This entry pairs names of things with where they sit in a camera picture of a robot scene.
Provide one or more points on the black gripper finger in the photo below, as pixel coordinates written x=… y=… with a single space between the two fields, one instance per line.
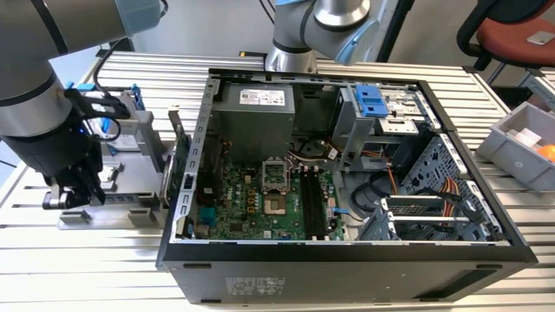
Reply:
x=96 y=193
x=76 y=190

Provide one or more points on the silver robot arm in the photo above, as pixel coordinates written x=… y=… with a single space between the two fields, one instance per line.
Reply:
x=29 y=32

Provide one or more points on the RAM stick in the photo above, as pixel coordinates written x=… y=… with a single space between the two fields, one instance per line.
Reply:
x=125 y=197

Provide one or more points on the black RAM slot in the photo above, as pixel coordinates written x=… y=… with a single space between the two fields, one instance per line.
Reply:
x=311 y=201
x=305 y=201
x=316 y=201
x=320 y=201

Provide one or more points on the grey parts rack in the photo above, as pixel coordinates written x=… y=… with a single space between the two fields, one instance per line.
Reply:
x=129 y=175

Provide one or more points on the hard disk in blue carrier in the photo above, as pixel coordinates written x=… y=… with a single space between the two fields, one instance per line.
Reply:
x=128 y=136

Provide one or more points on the green graphics card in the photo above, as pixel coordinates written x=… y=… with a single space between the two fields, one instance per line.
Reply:
x=180 y=156

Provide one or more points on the teal board connector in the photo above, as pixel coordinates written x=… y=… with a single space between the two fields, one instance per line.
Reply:
x=208 y=216

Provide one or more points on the green motherboard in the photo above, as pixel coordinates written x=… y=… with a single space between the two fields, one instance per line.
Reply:
x=236 y=211

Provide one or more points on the black table corner cap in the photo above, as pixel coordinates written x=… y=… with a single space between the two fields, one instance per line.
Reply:
x=535 y=72
x=469 y=69
x=104 y=53

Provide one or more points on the grey power supply unit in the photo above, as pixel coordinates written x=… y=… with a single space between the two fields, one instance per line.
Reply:
x=251 y=130

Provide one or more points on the CPU socket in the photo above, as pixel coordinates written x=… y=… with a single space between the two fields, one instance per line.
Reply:
x=275 y=204

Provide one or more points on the small yellow black clip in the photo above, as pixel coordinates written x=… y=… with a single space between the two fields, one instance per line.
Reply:
x=243 y=54

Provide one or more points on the black open PC case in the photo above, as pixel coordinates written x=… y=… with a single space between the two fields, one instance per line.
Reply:
x=303 y=279

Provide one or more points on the blue plastic drive latch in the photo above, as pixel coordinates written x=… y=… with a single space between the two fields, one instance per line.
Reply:
x=371 y=100

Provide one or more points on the metal disk bay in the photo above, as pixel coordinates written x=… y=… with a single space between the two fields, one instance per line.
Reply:
x=428 y=219

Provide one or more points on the grey plastic bin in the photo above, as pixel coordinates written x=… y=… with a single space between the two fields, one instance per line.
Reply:
x=511 y=162

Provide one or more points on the white block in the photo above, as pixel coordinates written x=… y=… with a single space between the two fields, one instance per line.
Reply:
x=524 y=136

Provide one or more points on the orange ball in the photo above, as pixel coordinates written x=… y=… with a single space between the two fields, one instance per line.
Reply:
x=547 y=152

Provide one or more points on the red office chair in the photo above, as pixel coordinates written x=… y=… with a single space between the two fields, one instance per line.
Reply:
x=511 y=35

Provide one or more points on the small grey box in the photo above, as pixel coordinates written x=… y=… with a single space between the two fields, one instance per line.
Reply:
x=539 y=37

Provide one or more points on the small silver side camera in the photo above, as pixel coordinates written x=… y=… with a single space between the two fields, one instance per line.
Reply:
x=56 y=201

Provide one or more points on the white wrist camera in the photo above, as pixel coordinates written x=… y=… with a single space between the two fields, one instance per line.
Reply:
x=104 y=107

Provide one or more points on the black metal post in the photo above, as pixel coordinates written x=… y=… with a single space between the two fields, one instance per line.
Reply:
x=399 y=32
x=123 y=45

